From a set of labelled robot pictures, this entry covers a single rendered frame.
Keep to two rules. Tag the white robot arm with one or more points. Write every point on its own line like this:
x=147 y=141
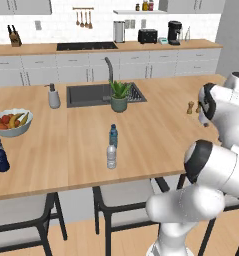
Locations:
x=207 y=166

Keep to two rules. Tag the blue plastic water bottle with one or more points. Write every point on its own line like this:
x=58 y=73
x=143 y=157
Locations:
x=113 y=135

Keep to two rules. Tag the green plant in grey pot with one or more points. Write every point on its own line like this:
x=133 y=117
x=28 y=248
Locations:
x=119 y=100

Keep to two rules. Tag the clear plastic bottle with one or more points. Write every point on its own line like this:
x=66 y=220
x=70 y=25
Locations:
x=111 y=158

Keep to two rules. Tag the dark grey sink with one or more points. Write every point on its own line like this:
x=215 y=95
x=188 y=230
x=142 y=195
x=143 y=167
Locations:
x=87 y=95

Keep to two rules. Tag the dark grey tap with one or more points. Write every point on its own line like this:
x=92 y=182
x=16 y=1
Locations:
x=109 y=71

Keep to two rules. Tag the grey soap dispenser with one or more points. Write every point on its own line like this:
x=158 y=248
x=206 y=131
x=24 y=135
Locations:
x=54 y=99

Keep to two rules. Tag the brown pepper mill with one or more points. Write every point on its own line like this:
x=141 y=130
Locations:
x=190 y=108

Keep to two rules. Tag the run of grey base cupboards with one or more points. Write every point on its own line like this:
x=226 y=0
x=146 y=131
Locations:
x=74 y=66

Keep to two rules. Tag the brown salt shaker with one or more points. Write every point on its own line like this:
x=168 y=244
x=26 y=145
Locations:
x=198 y=108

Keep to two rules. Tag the black hob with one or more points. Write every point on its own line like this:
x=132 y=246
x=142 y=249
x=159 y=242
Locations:
x=87 y=45

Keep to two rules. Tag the steel canister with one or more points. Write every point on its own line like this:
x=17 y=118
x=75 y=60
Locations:
x=119 y=32

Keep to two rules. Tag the black toaster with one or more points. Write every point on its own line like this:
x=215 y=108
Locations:
x=147 y=36

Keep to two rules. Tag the small teal kitchen scale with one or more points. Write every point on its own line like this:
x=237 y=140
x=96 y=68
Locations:
x=162 y=41

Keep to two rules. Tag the yellow bananas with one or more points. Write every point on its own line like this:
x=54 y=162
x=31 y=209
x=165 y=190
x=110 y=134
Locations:
x=15 y=119

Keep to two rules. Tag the pale grey fruit bowl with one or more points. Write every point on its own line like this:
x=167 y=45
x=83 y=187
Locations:
x=14 y=130

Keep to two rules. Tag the hanging wooden spatula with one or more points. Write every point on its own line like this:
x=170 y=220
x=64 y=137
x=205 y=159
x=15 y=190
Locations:
x=90 y=23

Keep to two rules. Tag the black coffee machine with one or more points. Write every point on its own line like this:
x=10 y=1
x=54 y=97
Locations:
x=174 y=31

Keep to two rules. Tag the hanging wooden spoon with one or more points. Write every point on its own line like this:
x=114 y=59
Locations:
x=82 y=21
x=77 y=20
x=86 y=21

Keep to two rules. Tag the red apple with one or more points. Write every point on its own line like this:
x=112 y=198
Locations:
x=5 y=119

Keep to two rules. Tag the dark blue glass bottle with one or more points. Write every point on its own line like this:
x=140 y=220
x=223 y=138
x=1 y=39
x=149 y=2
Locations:
x=1 y=161

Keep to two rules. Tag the small brown jar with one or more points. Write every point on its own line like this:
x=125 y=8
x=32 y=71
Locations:
x=137 y=7

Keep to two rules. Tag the yellow jar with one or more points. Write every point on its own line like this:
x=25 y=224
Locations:
x=145 y=6

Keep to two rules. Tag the red jar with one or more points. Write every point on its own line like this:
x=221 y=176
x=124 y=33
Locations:
x=151 y=6

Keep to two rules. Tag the brown knife block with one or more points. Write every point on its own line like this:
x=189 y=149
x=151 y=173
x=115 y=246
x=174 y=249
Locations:
x=15 y=38

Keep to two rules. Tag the grey fridge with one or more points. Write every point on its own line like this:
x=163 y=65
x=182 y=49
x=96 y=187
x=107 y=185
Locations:
x=232 y=36

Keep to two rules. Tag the grey double wall socket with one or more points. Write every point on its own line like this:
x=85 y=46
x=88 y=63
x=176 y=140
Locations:
x=130 y=23

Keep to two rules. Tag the white wall shelf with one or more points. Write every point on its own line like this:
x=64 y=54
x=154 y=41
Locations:
x=139 y=11

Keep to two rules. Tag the wooden utensil rail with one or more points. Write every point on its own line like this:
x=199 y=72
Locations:
x=83 y=8

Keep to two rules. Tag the grey wall cupboards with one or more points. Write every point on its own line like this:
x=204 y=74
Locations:
x=191 y=6
x=21 y=6

